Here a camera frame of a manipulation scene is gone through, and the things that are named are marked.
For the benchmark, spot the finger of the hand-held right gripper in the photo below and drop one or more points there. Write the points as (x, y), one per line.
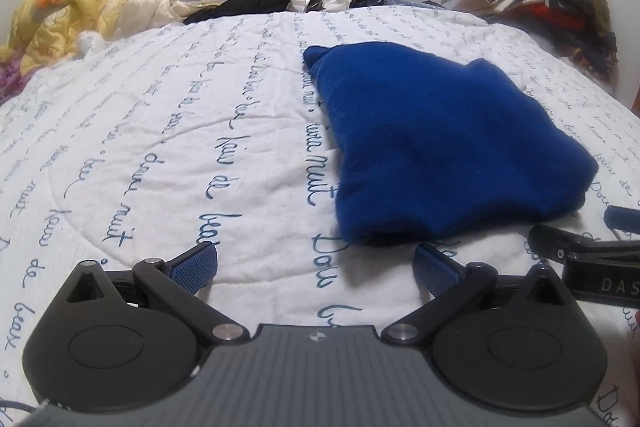
(622, 218)
(555, 242)

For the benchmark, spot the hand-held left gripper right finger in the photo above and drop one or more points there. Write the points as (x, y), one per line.
(436, 268)

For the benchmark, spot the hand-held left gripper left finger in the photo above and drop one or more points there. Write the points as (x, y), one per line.
(196, 268)

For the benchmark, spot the blue knit sweater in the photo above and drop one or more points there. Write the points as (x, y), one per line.
(440, 142)

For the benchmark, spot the black clothes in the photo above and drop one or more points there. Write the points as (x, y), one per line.
(245, 2)

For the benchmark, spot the white script-printed quilt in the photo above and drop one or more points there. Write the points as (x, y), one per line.
(175, 132)

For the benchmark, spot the white crumpled cloth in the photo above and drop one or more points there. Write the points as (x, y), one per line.
(92, 42)

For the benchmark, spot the purple cloth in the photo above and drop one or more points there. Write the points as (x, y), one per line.
(12, 79)

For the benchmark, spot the yellow cartoon quilt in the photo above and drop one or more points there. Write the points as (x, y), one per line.
(75, 7)

